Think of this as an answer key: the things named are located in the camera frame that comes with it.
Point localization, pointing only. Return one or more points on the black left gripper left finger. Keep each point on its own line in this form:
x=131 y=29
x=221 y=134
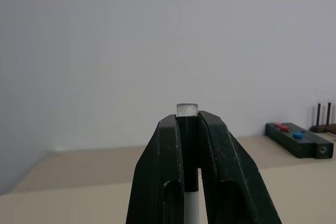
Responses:
x=157 y=171

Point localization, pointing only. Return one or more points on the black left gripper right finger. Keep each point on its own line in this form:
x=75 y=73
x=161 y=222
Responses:
x=231 y=176

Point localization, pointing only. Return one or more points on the black and white marker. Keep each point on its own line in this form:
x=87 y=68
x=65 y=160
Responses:
x=188 y=140

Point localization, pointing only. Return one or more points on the dark green button box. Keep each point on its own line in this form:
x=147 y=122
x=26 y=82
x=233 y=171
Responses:
x=299 y=140

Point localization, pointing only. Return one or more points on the blue round button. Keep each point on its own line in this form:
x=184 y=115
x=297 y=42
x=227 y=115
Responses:
x=297 y=136

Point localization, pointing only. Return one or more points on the dark wooden peg stand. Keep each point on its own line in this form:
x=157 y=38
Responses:
x=323 y=124

